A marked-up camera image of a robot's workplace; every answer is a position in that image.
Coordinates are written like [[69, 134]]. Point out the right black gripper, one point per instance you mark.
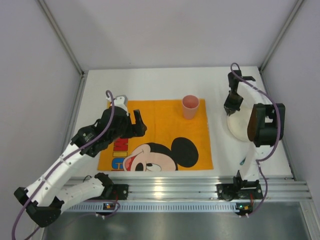
[[232, 100]]

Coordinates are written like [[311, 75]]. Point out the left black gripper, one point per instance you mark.
[[134, 125]]

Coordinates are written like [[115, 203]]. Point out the cream round plate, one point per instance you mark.
[[238, 123]]

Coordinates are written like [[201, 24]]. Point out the orange Mickey Mouse placemat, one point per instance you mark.
[[170, 143]]

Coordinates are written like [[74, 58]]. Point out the pink plastic cup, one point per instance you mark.
[[190, 105]]

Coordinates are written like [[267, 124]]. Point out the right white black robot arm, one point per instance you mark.
[[254, 118]]

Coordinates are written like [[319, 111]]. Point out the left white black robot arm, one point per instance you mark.
[[45, 200]]

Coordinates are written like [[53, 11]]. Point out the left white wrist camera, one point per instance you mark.
[[120, 101]]

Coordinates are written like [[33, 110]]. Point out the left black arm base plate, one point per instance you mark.
[[117, 192]]

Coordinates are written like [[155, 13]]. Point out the slotted grey cable duct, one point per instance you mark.
[[161, 207]]

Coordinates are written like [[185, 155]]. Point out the left aluminium frame post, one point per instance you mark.
[[43, 6]]

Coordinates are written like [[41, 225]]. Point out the aluminium frame post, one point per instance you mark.
[[293, 14], [43, 6]]

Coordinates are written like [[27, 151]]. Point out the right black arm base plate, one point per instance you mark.
[[229, 192]]

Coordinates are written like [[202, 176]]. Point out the aluminium mounting rail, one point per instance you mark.
[[204, 188]]

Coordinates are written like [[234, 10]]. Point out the right aluminium frame post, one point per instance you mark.
[[293, 14]]

